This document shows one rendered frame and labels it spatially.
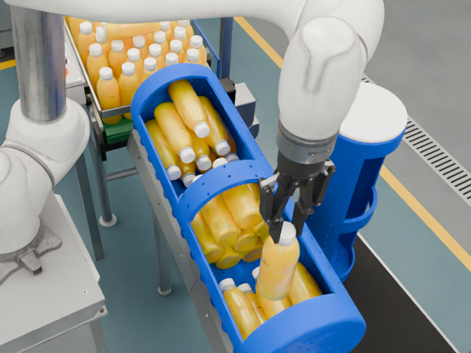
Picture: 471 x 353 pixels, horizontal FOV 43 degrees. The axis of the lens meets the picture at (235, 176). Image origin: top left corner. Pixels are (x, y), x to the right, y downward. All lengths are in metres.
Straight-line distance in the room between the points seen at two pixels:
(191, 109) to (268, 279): 0.65
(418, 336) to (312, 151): 1.77
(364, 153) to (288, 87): 1.12
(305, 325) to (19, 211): 0.66
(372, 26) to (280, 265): 0.47
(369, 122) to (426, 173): 1.42
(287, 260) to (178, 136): 0.65
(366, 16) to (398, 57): 3.10
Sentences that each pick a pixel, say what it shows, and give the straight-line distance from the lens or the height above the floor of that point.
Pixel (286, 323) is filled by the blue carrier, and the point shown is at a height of 1.22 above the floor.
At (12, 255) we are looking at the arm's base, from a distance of 1.49.
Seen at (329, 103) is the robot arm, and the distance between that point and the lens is 0.79.
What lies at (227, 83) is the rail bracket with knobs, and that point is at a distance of 2.03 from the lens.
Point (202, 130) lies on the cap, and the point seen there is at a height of 1.16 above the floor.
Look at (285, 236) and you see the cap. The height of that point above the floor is 1.45.
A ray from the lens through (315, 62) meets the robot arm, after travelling 0.76.
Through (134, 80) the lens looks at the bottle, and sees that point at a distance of 1.95.
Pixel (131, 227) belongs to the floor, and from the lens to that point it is 2.87.
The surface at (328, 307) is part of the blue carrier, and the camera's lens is 1.27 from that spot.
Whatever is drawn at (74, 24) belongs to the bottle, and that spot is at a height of 1.04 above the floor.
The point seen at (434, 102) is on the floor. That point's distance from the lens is 3.74.
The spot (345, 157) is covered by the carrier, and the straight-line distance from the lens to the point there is 1.92.
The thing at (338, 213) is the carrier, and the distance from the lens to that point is 2.13.
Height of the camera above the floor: 2.32
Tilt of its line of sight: 49 degrees down
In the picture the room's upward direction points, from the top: 5 degrees clockwise
